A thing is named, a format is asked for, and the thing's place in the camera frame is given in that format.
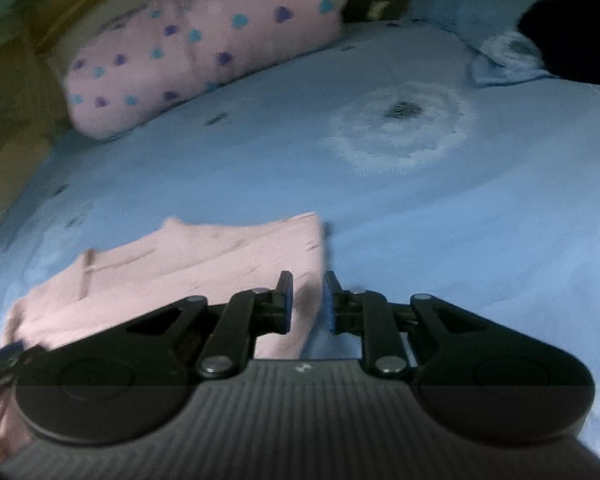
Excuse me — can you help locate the pink knit sweater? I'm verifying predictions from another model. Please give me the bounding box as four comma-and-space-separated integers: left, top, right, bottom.
0, 212, 328, 463

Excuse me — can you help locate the blue floral pillow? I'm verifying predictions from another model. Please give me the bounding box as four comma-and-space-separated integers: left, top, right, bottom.
405, 0, 600, 88

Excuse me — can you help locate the wooden bed frame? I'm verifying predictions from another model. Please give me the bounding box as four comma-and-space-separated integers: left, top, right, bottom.
25, 0, 191, 58

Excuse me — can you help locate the pink heart-print pillow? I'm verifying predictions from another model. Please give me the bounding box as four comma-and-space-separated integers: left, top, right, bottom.
64, 0, 346, 141

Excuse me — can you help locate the black cloth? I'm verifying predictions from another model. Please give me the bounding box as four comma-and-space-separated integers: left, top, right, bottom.
517, 0, 600, 86

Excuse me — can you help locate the olive patterned blanket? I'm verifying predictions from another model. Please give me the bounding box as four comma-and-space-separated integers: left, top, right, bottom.
0, 42, 78, 246

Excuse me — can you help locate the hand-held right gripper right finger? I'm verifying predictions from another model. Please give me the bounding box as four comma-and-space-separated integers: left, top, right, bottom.
324, 271, 487, 380

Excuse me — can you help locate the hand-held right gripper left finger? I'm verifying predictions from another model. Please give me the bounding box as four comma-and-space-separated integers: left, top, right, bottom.
124, 271, 295, 381

